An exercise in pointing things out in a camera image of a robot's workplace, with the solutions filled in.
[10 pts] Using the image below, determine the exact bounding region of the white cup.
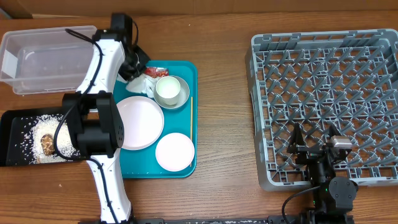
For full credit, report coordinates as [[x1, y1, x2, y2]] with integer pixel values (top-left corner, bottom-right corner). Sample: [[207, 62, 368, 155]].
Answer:
[[155, 76, 181, 105]]

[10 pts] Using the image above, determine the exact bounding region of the clear plastic bin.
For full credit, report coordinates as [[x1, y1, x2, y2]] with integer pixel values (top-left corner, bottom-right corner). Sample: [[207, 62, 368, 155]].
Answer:
[[1, 27, 93, 95]]

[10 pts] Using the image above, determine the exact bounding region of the grey dishwasher rack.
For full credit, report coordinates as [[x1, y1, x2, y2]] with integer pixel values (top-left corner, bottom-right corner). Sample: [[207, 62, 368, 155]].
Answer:
[[246, 29, 397, 191]]

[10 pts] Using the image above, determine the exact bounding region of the wooden chopstick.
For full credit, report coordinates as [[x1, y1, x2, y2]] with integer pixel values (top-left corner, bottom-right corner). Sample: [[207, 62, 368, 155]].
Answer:
[[190, 97, 193, 142]]

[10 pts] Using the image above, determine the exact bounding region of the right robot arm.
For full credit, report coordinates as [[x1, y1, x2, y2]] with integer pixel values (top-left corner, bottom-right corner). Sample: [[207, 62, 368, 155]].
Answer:
[[282, 123, 358, 223]]

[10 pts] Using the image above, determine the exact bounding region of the teal serving tray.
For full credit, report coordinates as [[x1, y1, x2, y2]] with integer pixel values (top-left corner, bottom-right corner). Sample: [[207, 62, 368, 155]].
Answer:
[[120, 60, 198, 179]]

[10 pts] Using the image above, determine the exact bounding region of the grey bowl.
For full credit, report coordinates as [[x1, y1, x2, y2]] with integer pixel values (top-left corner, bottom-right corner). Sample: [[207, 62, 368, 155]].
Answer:
[[154, 76, 190, 110]]

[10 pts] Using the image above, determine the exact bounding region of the rice food waste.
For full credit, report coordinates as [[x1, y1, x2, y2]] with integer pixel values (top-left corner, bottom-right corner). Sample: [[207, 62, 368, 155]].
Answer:
[[19, 114, 80, 164]]

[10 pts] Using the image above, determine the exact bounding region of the small white plate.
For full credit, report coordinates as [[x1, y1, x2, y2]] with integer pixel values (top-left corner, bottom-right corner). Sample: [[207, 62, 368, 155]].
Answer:
[[155, 133, 195, 172]]

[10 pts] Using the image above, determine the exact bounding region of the red snack wrapper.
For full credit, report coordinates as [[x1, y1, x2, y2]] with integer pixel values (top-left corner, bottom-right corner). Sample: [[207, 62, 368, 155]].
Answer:
[[144, 67, 169, 78]]

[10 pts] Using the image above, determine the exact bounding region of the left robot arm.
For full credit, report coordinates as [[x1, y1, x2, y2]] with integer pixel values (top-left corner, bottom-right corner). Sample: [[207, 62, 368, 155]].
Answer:
[[59, 13, 150, 223]]

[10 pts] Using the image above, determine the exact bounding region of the large white plate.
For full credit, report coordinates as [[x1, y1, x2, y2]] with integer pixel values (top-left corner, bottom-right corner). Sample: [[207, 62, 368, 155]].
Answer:
[[117, 96, 164, 151]]

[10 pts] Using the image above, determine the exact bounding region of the white napkin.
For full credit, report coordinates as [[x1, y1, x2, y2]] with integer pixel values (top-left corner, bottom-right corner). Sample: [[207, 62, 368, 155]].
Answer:
[[126, 74, 159, 98]]

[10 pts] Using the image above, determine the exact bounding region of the black rectangular tray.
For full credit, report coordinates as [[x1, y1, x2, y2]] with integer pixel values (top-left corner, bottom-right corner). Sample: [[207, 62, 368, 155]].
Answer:
[[0, 106, 88, 167]]

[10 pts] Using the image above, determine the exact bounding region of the brown food piece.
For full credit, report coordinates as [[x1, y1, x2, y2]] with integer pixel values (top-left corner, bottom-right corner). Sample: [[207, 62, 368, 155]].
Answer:
[[40, 134, 55, 156]]

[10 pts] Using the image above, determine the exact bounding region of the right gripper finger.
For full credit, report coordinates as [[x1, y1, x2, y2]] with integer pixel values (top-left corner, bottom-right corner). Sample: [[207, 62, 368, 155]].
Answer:
[[287, 123, 305, 154], [328, 124, 341, 138]]

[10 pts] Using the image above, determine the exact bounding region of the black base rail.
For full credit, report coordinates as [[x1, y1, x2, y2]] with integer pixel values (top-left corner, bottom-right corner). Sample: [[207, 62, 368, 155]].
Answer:
[[78, 214, 355, 224]]

